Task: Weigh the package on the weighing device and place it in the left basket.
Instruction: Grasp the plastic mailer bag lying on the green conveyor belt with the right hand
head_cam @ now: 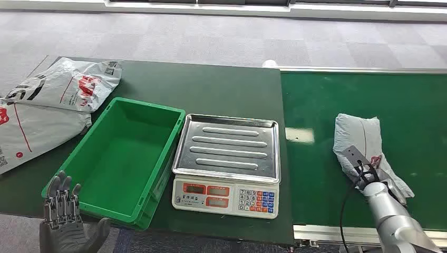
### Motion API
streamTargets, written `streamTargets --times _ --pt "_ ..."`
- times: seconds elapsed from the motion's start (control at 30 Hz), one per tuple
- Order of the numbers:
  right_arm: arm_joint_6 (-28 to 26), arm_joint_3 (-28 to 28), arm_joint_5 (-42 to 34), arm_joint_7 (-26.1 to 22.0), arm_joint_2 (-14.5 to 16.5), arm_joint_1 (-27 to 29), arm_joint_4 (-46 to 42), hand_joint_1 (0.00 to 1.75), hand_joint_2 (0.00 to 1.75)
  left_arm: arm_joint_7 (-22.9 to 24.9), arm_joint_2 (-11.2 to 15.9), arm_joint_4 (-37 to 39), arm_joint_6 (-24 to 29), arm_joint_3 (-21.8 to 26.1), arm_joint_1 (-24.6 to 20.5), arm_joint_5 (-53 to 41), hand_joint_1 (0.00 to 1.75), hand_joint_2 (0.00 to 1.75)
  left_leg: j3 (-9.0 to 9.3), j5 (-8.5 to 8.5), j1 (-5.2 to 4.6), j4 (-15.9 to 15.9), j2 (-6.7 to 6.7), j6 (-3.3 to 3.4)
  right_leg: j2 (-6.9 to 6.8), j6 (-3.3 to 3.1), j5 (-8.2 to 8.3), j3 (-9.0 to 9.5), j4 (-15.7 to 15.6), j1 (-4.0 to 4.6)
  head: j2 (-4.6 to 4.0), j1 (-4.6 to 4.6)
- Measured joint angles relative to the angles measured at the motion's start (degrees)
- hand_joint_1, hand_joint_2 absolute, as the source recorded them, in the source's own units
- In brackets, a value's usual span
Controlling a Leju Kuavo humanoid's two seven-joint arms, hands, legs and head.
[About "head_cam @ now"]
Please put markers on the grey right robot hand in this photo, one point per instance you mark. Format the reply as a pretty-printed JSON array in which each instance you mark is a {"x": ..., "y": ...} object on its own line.
[{"x": 396, "y": 190}]

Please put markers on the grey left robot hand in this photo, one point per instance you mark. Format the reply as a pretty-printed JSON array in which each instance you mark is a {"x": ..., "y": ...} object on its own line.
[{"x": 70, "y": 237}]

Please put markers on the small grey package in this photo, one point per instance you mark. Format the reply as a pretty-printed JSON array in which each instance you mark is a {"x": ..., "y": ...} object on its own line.
[{"x": 356, "y": 134}]

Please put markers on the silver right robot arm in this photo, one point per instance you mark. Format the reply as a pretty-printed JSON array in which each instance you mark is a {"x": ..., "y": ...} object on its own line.
[{"x": 394, "y": 223}]

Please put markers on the green plastic basket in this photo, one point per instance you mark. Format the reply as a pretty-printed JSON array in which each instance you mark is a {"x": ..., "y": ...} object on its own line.
[{"x": 122, "y": 164}]

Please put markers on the large white red-lined package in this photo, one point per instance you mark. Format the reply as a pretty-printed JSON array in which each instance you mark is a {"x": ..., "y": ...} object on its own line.
[{"x": 38, "y": 129}]

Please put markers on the white black-red printed package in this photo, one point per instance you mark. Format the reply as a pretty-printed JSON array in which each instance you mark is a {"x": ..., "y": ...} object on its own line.
[{"x": 70, "y": 87}]

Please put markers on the white electronic weighing scale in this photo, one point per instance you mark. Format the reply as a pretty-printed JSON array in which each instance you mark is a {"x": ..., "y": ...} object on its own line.
[{"x": 227, "y": 150}]

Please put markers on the green conveyor belt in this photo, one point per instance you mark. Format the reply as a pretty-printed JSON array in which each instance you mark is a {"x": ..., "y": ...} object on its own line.
[{"x": 349, "y": 97}]

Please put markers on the white window ledge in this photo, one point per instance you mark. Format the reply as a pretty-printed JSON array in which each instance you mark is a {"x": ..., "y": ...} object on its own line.
[{"x": 209, "y": 8}]

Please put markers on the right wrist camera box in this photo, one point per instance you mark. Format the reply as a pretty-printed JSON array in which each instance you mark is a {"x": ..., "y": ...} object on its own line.
[{"x": 353, "y": 154}]

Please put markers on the silver conveyor side rail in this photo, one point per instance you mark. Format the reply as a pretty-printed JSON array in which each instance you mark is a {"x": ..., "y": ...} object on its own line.
[
  {"x": 349, "y": 69},
  {"x": 331, "y": 234}
]

